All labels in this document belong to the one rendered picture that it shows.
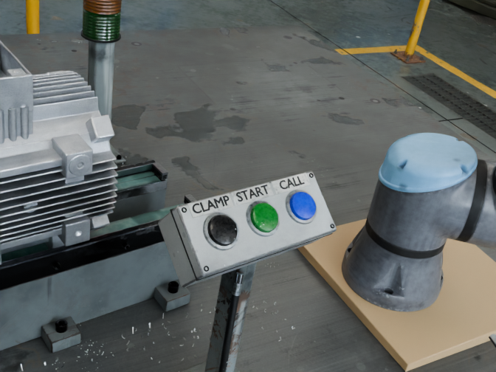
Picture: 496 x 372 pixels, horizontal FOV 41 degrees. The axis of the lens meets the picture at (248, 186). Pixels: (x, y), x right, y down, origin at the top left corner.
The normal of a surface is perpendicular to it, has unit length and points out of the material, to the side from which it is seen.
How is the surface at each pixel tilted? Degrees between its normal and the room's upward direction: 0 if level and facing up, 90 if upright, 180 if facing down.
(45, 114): 88
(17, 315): 90
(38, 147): 50
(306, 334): 0
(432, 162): 9
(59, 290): 90
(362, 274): 74
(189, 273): 90
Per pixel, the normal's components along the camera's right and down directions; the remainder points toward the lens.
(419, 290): 0.30, 0.29
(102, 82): 0.58, 0.51
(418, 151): 0.00, -0.84
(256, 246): 0.48, -0.34
